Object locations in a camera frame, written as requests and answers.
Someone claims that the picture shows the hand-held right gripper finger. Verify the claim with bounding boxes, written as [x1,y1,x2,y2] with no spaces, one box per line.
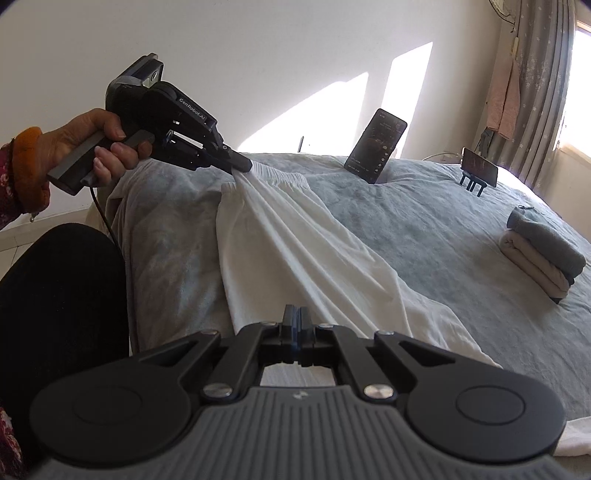
[139,305,296,400]
[295,305,462,400]

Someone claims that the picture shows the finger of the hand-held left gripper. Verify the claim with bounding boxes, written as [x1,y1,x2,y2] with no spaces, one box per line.
[198,154,252,174]
[215,138,252,166]

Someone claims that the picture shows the white pants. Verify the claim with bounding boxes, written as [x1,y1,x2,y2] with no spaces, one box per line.
[216,165,591,457]

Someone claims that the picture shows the person's left forearm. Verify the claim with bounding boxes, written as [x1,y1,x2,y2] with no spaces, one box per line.
[0,127,51,232]

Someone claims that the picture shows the person's left hand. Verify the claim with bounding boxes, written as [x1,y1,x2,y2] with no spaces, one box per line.
[34,108,154,188]

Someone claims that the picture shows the large black smartphone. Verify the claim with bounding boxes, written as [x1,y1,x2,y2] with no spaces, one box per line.
[344,108,408,185]

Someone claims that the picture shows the person's leg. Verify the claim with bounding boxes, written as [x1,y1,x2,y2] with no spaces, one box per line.
[0,223,129,462]

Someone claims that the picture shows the blue legged phone stand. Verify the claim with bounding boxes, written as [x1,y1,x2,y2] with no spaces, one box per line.
[459,172,488,198]

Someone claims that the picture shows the folded cream garment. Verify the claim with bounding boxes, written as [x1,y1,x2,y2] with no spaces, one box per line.
[500,230,571,300]

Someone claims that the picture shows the small black smartphone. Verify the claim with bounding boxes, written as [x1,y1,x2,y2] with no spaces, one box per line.
[462,148,499,188]

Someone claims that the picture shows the small dark hanging object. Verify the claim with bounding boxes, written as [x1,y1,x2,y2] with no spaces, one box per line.
[475,127,496,160]

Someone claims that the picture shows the folded dark garment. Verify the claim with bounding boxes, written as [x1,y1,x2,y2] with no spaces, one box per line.
[551,274,578,305]

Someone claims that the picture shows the pink hanging garment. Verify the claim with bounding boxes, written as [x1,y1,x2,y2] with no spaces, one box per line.
[486,60,522,139]

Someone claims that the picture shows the person's torso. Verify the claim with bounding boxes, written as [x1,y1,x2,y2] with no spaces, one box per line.
[0,406,24,480]

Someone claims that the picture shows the grey star-print curtain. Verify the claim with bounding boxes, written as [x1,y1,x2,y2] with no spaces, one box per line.
[489,0,575,188]

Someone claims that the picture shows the window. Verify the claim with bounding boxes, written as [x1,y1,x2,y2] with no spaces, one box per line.
[551,14,591,162]

